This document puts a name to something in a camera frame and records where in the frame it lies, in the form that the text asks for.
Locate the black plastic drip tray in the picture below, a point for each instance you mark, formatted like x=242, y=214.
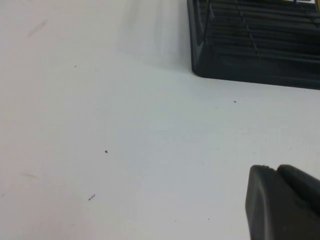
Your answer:
x=250, y=70

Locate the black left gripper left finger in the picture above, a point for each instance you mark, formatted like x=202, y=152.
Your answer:
x=270, y=207

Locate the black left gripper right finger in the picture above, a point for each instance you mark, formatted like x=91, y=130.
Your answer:
x=297, y=180

